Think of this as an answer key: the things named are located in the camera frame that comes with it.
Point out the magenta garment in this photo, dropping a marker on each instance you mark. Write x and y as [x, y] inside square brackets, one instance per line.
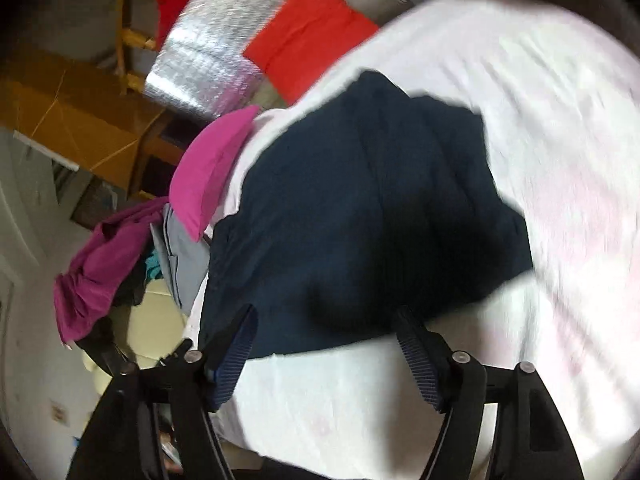
[100, 270]

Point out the magenta pillow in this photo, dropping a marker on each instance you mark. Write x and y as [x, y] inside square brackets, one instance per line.
[210, 175]

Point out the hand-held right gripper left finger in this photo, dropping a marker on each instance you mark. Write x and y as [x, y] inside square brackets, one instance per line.
[230, 365]

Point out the navy blue jacket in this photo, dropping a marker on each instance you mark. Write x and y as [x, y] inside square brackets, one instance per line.
[350, 210]

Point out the cream storage box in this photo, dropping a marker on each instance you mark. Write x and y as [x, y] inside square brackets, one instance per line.
[145, 320]

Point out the grey garment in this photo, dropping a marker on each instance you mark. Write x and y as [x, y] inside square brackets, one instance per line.
[185, 265]

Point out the pale pink bed sheet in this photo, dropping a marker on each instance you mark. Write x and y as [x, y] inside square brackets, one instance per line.
[550, 110]

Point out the orange-red cloth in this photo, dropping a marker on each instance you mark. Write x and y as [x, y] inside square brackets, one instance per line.
[310, 35]

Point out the silver foil mat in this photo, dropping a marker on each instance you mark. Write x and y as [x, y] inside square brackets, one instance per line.
[210, 60]

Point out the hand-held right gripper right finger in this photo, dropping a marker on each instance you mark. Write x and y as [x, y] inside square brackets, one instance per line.
[422, 365]

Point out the golden wooden railing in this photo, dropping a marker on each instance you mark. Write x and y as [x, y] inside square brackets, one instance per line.
[132, 37]

